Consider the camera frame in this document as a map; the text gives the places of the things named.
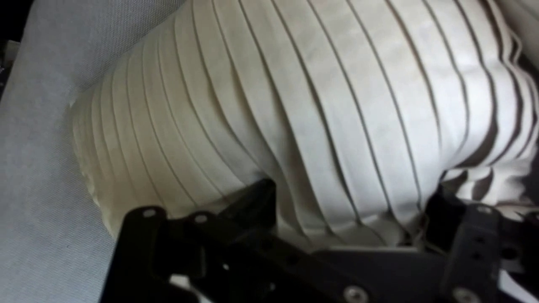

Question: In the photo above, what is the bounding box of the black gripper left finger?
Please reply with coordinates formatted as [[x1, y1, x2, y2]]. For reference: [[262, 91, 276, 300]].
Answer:
[[99, 177, 373, 303]]

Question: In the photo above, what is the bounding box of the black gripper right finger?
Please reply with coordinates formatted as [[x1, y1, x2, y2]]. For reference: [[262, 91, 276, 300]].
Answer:
[[424, 184, 539, 303]]

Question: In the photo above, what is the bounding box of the small cream pleated pillow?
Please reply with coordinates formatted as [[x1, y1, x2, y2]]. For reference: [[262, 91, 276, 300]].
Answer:
[[68, 0, 539, 251]]

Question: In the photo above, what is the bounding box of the grey fabric sofa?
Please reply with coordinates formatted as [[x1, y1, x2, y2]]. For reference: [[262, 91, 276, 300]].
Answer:
[[0, 0, 186, 303]]

